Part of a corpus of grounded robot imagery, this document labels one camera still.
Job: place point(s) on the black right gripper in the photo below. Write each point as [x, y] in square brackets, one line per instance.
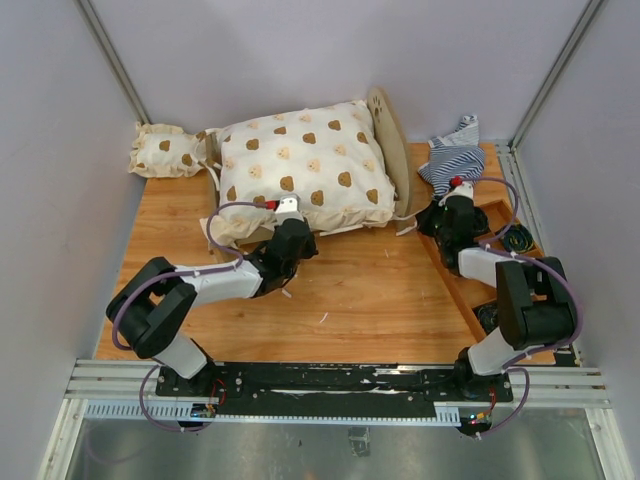
[425, 216]

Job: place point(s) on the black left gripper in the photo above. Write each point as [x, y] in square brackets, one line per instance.
[309, 250]

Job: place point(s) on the wooden striped pet bed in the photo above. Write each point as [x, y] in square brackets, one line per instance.
[395, 160]

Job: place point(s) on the large bear print cushion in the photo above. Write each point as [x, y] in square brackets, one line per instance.
[300, 170]

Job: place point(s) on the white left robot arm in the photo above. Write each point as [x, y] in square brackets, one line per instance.
[149, 311]

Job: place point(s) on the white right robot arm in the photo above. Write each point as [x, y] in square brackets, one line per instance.
[534, 308]

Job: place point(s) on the blue striped cloth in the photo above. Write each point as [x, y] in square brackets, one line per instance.
[455, 154]

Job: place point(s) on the wooden compartment tray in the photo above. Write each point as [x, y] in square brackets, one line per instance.
[468, 294]

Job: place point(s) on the blue yellow rolled fabric item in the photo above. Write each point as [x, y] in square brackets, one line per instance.
[516, 239]

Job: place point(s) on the dark rolled fabric item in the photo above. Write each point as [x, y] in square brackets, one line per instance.
[486, 315]

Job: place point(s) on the small bear print pillow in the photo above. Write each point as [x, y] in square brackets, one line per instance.
[167, 151]

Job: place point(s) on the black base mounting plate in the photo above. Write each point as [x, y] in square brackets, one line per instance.
[326, 387]

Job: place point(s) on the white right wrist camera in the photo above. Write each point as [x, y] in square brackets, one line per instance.
[465, 190]

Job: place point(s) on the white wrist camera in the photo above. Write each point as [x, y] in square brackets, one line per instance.
[465, 190]
[288, 208]

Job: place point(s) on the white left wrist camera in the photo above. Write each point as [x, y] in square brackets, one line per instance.
[288, 208]

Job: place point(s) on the right aluminium frame post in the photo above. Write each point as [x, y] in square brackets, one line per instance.
[578, 33]

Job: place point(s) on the aluminium frame post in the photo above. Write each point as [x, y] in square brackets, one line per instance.
[99, 33]
[578, 33]

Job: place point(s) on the grey slotted cable duct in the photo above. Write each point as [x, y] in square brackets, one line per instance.
[189, 412]

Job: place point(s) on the left aluminium frame post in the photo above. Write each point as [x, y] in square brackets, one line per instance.
[99, 33]

